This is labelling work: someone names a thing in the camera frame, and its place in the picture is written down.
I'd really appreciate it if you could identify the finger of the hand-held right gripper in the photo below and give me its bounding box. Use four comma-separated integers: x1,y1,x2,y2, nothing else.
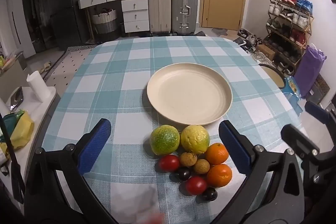
281,123,321,162
304,101,336,125

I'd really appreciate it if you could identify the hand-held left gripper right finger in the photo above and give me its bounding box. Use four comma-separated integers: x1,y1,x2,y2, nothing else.
210,120,306,224

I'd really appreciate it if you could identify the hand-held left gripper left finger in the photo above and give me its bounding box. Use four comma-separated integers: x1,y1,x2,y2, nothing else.
24,118,118,224

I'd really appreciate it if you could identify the orange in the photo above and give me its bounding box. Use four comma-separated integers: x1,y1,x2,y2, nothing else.
205,143,229,165
206,164,233,188

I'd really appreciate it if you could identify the yellow-green citrus fruit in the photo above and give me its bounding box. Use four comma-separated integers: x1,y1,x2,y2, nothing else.
181,125,210,155

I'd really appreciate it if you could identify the brown longan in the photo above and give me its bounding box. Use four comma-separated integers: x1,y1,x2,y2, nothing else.
194,159,210,175
180,152,198,168

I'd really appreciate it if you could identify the dark purple plum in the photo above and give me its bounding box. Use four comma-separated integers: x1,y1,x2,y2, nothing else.
176,167,192,181
202,187,218,202

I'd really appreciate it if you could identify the red cherry tomato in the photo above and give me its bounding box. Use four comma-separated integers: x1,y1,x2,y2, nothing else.
185,176,208,195
158,154,180,172

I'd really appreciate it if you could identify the cream round plate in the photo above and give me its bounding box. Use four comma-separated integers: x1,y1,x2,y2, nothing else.
146,63,233,127

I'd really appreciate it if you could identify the green citrus fruit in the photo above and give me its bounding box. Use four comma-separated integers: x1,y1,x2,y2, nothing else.
150,125,180,156

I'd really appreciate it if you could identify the blue snack bag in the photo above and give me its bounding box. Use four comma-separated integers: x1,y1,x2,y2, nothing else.
283,76,303,102

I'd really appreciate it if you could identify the purple bag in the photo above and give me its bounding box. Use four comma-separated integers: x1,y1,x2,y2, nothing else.
294,44,327,98

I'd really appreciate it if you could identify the white side table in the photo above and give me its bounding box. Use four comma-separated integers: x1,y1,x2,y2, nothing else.
0,86,61,188

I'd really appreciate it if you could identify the teal checked tablecloth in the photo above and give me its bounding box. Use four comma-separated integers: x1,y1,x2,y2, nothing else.
42,35,305,224

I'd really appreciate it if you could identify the yellow plastic bag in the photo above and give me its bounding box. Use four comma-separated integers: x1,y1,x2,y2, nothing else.
0,110,35,151

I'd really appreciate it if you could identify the wooden shoe rack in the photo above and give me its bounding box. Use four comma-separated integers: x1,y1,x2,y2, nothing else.
264,0,315,78

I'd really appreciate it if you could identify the white paper towel roll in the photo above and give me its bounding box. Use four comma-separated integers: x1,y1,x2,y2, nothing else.
26,70,51,103

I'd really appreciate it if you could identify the pile of shoes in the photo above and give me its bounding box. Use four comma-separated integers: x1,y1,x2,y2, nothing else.
237,28,259,52

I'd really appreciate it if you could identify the grey white woven basket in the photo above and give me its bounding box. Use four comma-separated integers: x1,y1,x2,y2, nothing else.
91,9,117,35

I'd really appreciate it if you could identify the white drawer dresser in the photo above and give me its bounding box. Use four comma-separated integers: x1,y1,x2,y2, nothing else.
77,0,150,33

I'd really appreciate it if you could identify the dark grey fridge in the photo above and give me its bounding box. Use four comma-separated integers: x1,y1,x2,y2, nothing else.
46,0,91,50

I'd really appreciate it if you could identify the silver suitcase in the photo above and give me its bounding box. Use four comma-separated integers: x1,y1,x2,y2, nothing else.
171,0,199,35

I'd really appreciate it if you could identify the dark glass cabinet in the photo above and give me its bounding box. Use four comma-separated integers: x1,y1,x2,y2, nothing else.
20,0,50,54

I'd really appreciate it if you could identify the beige suitcase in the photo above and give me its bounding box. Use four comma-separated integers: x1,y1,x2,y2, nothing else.
147,0,172,34

